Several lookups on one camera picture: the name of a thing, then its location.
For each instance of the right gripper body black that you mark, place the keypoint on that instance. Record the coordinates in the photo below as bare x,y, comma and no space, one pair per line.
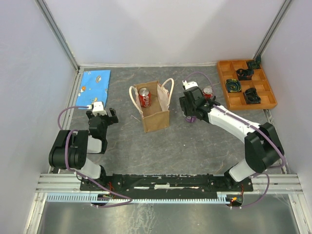
187,108

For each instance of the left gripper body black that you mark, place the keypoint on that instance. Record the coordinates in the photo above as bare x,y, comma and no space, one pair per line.
107,121

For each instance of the aluminium frame rail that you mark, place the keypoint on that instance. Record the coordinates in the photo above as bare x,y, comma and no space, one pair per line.
68,183

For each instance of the red soda can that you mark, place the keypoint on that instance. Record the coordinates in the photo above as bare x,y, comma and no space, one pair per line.
144,97

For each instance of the rolled black sock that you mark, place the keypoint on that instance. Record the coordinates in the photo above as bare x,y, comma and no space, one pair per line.
244,74
251,96

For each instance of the purple soda can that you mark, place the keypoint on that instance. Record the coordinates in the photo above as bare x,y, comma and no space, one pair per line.
190,119

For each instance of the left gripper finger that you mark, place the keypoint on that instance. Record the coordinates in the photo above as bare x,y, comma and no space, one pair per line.
113,118
89,114

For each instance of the rolled black sock upper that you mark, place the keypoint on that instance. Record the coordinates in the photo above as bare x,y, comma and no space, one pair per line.
244,74

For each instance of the left corner aluminium post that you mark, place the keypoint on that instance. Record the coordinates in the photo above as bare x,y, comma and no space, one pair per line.
43,6

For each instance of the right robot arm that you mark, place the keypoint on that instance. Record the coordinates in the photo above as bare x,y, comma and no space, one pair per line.
262,144

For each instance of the brown paper bag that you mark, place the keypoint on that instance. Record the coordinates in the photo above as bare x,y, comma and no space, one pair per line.
157,115

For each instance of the rolled sock corner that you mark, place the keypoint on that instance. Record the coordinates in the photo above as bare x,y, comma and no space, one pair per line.
254,64

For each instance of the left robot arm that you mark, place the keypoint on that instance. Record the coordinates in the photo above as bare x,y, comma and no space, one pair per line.
69,152

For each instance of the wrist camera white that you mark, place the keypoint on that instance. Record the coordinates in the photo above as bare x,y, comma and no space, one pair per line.
97,108
189,84

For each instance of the blue patterned cloth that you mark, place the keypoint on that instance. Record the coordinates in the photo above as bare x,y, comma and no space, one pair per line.
94,87

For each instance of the orange compartment tray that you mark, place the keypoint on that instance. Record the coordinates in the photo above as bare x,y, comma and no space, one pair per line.
236,101

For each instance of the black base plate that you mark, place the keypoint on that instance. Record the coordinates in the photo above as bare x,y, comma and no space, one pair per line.
165,187

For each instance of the rolled green blue sock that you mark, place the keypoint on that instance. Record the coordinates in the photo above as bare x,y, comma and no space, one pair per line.
233,86

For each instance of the right corner aluminium post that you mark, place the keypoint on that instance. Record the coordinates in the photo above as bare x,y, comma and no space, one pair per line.
273,27

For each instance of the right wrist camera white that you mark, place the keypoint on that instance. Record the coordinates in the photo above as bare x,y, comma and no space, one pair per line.
189,84

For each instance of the silver soda can front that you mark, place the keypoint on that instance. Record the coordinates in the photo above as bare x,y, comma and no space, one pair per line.
208,92

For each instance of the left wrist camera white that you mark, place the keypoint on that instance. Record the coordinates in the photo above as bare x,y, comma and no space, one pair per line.
97,108

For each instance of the rolled black sock lower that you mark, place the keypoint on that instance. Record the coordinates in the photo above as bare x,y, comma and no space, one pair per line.
251,96

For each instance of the corner aluminium post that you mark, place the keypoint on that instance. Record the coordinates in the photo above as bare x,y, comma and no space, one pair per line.
273,27
43,6

